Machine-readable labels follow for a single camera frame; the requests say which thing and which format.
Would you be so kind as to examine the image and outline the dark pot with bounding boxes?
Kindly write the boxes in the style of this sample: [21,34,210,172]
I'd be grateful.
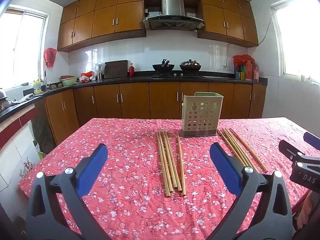
[0,89,10,112]

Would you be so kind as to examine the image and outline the dark wooden cutting board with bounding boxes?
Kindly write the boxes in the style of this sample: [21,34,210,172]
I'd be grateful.
[104,60,128,79]

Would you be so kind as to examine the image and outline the red and white plastic bags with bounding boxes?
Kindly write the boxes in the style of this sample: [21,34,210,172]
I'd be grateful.
[79,71,97,83]

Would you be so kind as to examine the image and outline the white power cable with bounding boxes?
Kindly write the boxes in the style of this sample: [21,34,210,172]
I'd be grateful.
[225,17,275,67]

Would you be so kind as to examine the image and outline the pink cloth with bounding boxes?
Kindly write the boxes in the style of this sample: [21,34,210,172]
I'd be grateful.
[292,190,320,233]

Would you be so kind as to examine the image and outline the black gas stove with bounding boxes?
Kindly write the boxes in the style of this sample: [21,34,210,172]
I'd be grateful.
[151,71,206,78]

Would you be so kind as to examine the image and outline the steel range hood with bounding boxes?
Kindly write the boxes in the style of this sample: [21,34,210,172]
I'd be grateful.
[143,0,204,31]

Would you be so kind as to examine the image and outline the grey rag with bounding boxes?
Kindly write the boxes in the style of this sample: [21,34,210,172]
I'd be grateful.
[10,93,34,104]

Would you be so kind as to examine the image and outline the black wok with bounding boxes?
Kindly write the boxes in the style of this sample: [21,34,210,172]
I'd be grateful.
[152,59,175,72]

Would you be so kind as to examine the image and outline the yellow detergent bottle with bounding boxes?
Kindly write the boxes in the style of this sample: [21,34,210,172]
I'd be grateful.
[33,79,43,95]

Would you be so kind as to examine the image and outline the green basin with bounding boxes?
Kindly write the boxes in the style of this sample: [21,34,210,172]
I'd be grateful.
[60,76,78,87]

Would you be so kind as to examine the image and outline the dark woven basket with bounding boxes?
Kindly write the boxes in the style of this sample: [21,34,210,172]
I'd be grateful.
[32,116,54,154]

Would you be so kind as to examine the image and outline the wooden wall cabinet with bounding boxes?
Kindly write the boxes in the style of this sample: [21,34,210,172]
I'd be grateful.
[57,0,147,52]
[197,0,259,48]

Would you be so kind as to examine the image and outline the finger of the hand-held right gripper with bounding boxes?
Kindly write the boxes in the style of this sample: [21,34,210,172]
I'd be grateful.
[303,132,320,144]
[278,140,304,161]

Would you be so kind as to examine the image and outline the plastic-wrapped metal rack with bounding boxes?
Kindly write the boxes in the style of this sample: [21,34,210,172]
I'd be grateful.
[94,62,107,80]

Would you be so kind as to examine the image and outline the green perforated chopstick holder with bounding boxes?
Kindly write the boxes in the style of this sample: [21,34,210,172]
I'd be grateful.
[180,92,224,138]

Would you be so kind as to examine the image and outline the lidded wok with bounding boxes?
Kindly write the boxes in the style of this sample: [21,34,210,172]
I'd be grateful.
[179,59,202,72]

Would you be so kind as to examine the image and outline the hanging red plastic bag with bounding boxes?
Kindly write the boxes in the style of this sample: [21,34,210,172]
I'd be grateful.
[44,47,57,68]

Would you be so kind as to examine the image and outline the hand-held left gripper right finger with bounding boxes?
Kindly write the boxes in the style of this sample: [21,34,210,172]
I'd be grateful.
[209,142,293,240]

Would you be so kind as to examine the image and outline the wooden base kitchen cabinets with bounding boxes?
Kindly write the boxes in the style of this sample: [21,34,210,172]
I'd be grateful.
[35,81,267,153]

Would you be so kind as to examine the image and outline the black kitchen countertop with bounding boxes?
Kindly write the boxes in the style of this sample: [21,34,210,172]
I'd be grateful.
[0,71,268,123]

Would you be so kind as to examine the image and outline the red floral tablecloth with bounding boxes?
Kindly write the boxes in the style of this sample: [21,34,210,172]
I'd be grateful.
[18,117,320,240]

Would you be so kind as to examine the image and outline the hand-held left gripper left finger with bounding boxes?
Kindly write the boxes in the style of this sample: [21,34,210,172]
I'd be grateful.
[26,144,112,240]

